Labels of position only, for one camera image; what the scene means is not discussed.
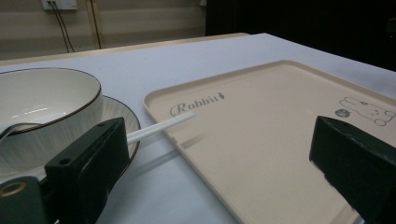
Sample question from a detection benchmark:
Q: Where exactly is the black cable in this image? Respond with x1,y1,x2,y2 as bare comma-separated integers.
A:
51,0,76,53
47,0,70,54
90,0,103,50

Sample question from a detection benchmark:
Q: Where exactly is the white wall socket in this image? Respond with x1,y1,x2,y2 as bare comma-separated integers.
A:
41,0,78,11

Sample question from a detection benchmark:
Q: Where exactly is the white ceramic plate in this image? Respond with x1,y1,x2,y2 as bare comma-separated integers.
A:
0,94,142,185

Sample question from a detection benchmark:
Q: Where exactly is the white ceramic bowl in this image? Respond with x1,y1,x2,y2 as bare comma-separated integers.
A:
0,67,104,172

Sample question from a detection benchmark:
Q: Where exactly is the beige plastic tray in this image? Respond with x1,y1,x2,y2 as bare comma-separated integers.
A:
143,60,396,224

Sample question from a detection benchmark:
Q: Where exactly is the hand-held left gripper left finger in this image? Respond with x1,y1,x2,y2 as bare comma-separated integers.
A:
44,117,131,224

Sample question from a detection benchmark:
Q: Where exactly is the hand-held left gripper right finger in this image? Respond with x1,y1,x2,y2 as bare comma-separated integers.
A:
308,115,396,224

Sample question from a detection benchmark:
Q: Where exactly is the white chopstick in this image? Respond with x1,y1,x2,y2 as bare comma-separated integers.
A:
126,111,196,146

